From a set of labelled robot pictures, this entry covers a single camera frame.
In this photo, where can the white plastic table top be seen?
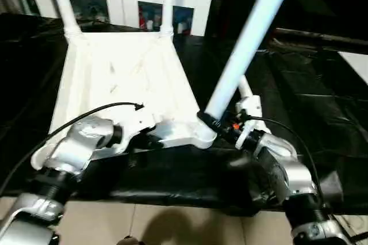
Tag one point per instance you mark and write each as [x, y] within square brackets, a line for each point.
[129, 69]

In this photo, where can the white plastic table leg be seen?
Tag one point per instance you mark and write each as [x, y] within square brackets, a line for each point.
[64, 3]
[167, 0]
[247, 89]
[247, 41]

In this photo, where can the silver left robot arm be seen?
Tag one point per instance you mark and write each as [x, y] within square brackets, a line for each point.
[77, 141]

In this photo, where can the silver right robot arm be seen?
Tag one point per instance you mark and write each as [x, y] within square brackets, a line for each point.
[287, 176]

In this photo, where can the black plastic mat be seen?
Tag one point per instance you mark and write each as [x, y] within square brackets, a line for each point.
[302, 98]

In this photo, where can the black flat screen television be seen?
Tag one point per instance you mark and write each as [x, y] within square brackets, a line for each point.
[322, 36]

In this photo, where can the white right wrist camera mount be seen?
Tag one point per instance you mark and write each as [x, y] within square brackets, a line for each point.
[251, 104]

